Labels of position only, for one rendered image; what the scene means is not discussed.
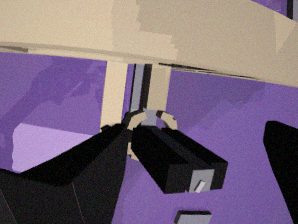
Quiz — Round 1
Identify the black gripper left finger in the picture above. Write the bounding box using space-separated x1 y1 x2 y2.
0 123 129 224

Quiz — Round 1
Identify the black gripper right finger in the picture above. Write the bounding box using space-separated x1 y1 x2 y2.
263 120 298 224

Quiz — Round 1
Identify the small grey block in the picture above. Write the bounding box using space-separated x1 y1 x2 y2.
174 210 213 224

